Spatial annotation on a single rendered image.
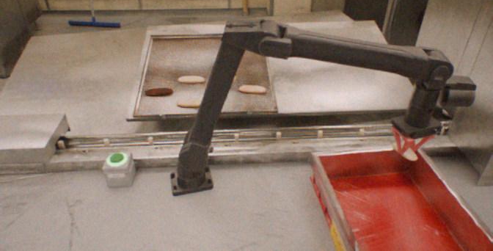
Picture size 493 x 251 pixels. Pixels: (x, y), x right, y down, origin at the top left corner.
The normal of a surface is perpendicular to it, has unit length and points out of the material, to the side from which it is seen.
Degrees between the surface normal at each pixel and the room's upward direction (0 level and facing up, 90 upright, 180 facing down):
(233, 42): 90
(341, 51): 87
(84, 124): 0
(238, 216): 0
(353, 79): 10
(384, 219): 0
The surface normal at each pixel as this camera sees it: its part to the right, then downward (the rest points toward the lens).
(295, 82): 0.01, -0.71
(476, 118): -1.00, 0.04
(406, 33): 0.06, 0.56
